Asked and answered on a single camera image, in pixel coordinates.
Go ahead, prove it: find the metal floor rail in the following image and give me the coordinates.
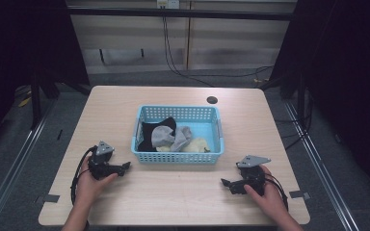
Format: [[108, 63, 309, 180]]
[[283, 101, 361, 231], [0, 98, 58, 231]]

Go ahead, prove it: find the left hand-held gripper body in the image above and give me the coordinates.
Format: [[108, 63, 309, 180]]
[[87, 141, 127, 181]]

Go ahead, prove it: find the black wall cable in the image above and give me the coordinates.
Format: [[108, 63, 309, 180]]
[[161, 7, 275, 89]]

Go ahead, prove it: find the light blue plastic basket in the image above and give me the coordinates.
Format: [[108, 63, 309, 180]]
[[130, 104, 225, 166]]

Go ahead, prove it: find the black floor cable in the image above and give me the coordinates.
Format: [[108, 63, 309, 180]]
[[275, 90, 314, 151]]

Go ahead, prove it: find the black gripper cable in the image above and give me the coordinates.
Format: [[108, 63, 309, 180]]
[[70, 145, 98, 207], [264, 173, 290, 212]]

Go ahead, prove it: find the person's right hand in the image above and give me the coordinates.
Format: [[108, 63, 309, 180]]
[[243, 165, 287, 214]]

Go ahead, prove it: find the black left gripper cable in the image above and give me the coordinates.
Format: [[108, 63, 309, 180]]
[[70, 145, 98, 207]]

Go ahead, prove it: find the grey sock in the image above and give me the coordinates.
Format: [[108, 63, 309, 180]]
[[150, 125, 176, 149], [170, 125, 194, 153]]

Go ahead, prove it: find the person's left hand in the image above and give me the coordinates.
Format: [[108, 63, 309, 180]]
[[75, 156, 119, 206]]

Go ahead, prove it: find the white wall socket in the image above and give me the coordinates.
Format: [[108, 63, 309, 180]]
[[155, 0, 181, 10]]

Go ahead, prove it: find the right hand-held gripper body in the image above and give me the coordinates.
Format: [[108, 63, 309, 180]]
[[235, 155, 272, 197]]

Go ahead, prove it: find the grey tape strip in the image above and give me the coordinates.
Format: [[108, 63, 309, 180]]
[[289, 190, 311, 201], [42, 193, 61, 204]]

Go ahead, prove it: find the black sock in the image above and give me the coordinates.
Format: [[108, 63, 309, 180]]
[[137, 116, 178, 153]]

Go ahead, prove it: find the black metal stand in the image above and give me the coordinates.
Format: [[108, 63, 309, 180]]
[[29, 61, 43, 131]]

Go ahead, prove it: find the black horizontal bar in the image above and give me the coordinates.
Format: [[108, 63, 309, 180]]
[[66, 7, 296, 22]]

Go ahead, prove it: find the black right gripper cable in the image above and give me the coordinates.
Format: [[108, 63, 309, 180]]
[[264, 173, 290, 212]]

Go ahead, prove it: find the black curtain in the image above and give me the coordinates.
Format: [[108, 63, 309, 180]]
[[0, 0, 91, 158], [269, 0, 370, 201]]

